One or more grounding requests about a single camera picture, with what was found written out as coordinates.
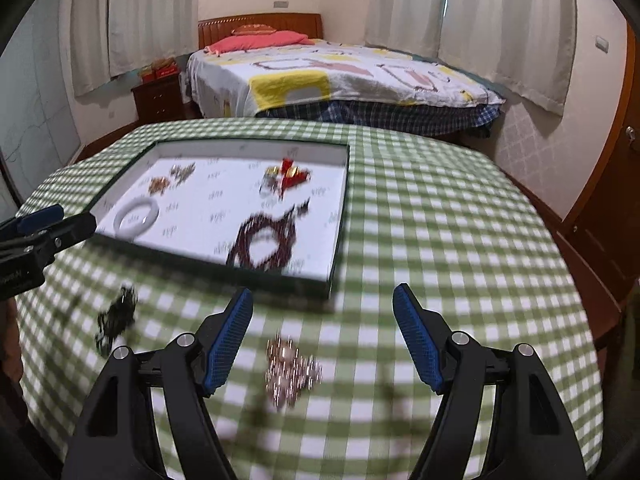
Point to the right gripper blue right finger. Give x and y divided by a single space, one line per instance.
418 340

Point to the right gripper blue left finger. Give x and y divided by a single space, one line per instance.
223 335

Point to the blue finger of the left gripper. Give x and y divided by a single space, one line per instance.
62 235
40 220

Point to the pale jade bangle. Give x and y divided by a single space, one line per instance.
135 218

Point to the gold pearl brooch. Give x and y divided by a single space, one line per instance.
289 373

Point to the pearl flower brooch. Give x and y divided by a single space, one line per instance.
174 169

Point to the crystal rhinestone brooch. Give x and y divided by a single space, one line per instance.
184 172

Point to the small red gold charm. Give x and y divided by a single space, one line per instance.
274 172

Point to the gold ingot red tassel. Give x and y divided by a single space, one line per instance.
294 176

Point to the green jewelry tray box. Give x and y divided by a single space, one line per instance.
226 221

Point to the green checkered tablecloth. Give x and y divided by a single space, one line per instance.
442 219

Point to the dark wooden nightstand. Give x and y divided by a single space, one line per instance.
159 101

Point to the red boxes on nightstand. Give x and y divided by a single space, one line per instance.
162 68

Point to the brown wooden door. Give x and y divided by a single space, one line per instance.
603 227

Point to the left white curtain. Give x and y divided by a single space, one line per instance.
109 38

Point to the white curtain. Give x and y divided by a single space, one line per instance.
109 38
525 46

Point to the bed with patterned quilt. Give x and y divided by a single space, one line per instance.
342 84

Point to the orange patterned pillow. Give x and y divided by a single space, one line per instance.
253 30

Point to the red pillow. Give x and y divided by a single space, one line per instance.
279 38

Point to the wooden headboard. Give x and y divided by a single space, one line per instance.
215 29

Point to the right white curtain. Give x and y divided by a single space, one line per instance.
525 46

